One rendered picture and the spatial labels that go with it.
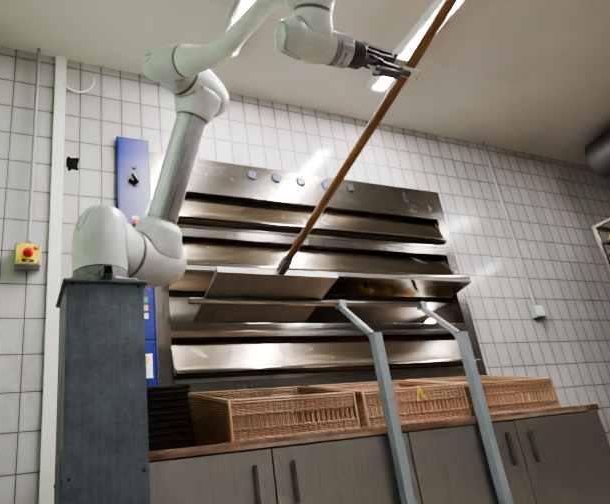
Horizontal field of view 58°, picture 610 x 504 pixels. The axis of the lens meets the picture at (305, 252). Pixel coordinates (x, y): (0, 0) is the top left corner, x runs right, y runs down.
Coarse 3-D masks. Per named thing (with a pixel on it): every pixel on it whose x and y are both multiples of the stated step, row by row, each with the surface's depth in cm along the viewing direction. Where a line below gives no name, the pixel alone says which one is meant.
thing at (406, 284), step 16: (192, 272) 256; (208, 272) 259; (336, 272) 291; (176, 288) 266; (192, 288) 269; (336, 288) 303; (352, 288) 307; (368, 288) 311; (384, 288) 316; (400, 288) 320; (432, 288) 330; (448, 288) 335
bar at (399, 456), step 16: (208, 304) 228; (224, 304) 231; (240, 304) 234; (256, 304) 237; (272, 304) 240; (288, 304) 244; (304, 304) 248; (320, 304) 251; (336, 304) 255; (352, 304) 259; (368, 304) 263; (384, 304) 268; (400, 304) 272; (416, 304) 277; (352, 320) 246; (368, 336) 236; (464, 336) 252; (384, 352) 228; (464, 352) 249; (384, 368) 225; (464, 368) 249; (384, 384) 221; (480, 384) 244; (384, 400) 221; (480, 400) 240; (480, 416) 239; (400, 432) 216; (400, 448) 213; (496, 448) 234; (400, 464) 210; (496, 464) 230; (400, 480) 209; (496, 480) 229; (400, 496) 208
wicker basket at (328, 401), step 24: (192, 408) 236; (216, 408) 211; (240, 408) 202; (264, 408) 206; (288, 408) 258; (312, 408) 215; (336, 408) 220; (216, 432) 209; (240, 432) 198; (264, 432) 202; (288, 432) 206; (312, 432) 211
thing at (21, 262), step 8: (16, 248) 231; (24, 248) 232; (32, 248) 233; (40, 248) 235; (16, 256) 229; (24, 256) 231; (32, 256) 232; (40, 256) 234; (16, 264) 229; (24, 264) 230; (32, 264) 231; (40, 264) 233
